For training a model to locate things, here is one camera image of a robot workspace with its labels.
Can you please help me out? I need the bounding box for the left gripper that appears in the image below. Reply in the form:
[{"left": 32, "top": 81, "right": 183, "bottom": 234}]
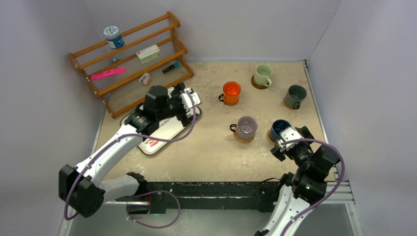
[{"left": 156, "top": 83, "right": 199, "bottom": 125}]

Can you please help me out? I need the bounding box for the dark blue mug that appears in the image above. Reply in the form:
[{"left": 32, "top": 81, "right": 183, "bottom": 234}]
[{"left": 268, "top": 119, "right": 291, "bottom": 142}]

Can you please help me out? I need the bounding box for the orange mug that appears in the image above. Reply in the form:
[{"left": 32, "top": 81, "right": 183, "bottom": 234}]
[{"left": 218, "top": 81, "right": 241, "bottom": 106}]

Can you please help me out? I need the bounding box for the lilac purple mug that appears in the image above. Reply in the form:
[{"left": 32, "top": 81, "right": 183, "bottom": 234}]
[{"left": 229, "top": 116, "right": 258, "bottom": 140}]

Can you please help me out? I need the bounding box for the dark green mug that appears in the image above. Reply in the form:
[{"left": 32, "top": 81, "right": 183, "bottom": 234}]
[{"left": 284, "top": 85, "right": 307, "bottom": 110}]

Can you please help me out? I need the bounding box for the woven rattan round coaster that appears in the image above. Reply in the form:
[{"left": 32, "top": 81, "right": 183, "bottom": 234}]
[{"left": 233, "top": 132, "right": 256, "bottom": 144}]

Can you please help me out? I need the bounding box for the light green mug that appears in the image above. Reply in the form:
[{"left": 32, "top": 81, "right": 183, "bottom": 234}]
[{"left": 254, "top": 64, "right": 273, "bottom": 87}]

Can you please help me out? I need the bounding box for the dark grooved wooden coaster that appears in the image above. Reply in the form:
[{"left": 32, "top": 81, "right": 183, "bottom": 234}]
[{"left": 251, "top": 75, "right": 268, "bottom": 89}]

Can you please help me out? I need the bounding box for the brown wooden round coaster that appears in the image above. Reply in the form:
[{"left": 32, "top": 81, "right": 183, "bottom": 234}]
[{"left": 282, "top": 99, "right": 293, "bottom": 110}]

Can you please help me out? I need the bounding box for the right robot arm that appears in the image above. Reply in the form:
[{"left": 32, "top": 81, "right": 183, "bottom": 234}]
[{"left": 255, "top": 126, "right": 344, "bottom": 236}]

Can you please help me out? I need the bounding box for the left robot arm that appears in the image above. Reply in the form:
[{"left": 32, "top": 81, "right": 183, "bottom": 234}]
[{"left": 59, "top": 82, "right": 201, "bottom": 220}]

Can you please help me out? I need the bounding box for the black blue marker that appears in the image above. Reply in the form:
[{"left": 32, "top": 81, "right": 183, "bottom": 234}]
[{"left": 162, "top": 62, "right": 180, "bottom": 74}]

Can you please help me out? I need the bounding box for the small white pink object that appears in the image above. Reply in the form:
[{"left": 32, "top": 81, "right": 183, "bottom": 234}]
[{"left": 139, "top": 73, "right": 150, "bottom": 85}]

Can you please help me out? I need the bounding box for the white green small box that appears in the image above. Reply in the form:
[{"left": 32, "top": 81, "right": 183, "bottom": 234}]
[{"left": 136, "top": 44, "right": 161, "bottom": 64}]

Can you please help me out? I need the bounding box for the wooden tiered shelf rack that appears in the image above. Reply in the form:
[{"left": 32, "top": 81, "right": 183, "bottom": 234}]
[{"left": 69, "top": 11, "right": 194, "bottom": 118}]

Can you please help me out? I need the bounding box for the blue white lidded jar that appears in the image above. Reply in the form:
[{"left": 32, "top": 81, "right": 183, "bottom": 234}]
[{"left": 103, "top": 26, "right": 124, "bottom": 49}]

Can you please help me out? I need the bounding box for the pink highlighter marker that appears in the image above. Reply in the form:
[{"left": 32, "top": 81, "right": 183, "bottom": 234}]
[{"left": 91, "top": 67, "right": 126, "bottom": 80}]

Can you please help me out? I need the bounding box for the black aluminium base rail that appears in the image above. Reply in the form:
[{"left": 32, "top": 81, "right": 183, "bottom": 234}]
[{"left": 66, "top": 181, "right": 354, "bottom": 216}]

